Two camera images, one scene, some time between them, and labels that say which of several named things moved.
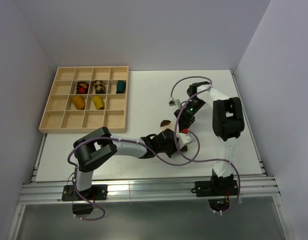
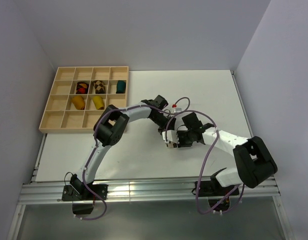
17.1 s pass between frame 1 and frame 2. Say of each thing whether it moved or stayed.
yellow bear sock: stayed
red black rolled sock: stayed
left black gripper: moved
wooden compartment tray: stayed
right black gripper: moved
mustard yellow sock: stayed
